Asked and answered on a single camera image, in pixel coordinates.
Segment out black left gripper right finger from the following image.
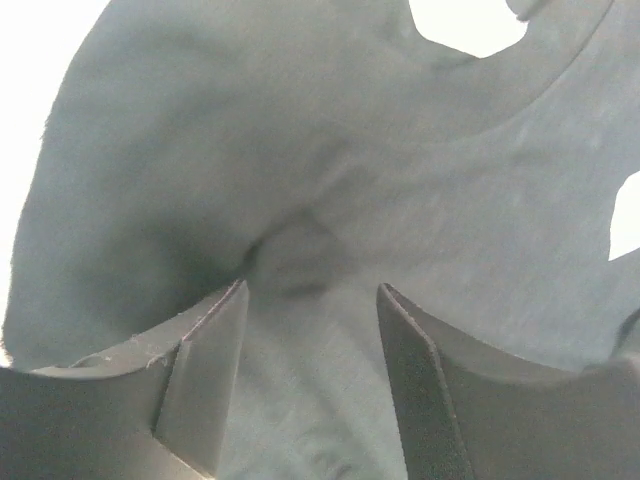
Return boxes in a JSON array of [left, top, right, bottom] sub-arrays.
[[376, 284, 639, 479]]

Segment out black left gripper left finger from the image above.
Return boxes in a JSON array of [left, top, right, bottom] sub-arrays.
[[1, 281, 249, 479]]

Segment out black t-shirt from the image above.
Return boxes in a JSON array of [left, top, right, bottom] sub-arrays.
[[2, 1, 639, 479]]

